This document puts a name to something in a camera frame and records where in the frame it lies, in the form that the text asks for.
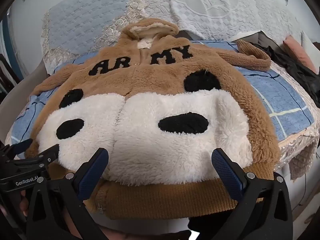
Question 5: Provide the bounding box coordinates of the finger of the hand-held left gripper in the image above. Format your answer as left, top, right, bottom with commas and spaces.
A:
11, 138, 33, 155
15, 144, 60, 167

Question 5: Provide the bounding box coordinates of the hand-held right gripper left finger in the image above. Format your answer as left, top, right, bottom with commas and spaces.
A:
26, 148, 109, 240

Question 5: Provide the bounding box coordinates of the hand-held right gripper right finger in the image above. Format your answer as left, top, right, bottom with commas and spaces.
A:
211, 148, 293, 240

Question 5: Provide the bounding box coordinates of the brown fleece hooded jacket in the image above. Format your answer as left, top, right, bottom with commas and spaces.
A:
25, 19, 280, 220

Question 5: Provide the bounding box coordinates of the black clothes pile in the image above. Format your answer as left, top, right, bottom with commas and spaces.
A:
250, 41, 320, 98

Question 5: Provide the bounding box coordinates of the person's left hand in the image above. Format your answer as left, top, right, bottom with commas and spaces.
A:
19, 189, 30, 217

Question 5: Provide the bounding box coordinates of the dark brown chair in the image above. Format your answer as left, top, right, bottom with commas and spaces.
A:
0, 52, 18, 93

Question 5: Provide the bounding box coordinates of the beige lace bed cover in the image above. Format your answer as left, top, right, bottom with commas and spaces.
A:
272, 60, 320, 180

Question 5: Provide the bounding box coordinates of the blue checked blanket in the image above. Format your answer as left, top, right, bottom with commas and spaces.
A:
11, 39, 314, 150

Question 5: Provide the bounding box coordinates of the blue quilted lace-trimmed cover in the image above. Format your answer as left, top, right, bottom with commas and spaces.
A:
41, 0, 150, 68

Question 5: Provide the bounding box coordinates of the pink pillow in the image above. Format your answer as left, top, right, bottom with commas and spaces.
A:
284, 35, 318, 74

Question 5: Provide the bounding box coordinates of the white embossed lace cover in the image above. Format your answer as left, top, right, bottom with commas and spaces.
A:
142, 0, 310, 43

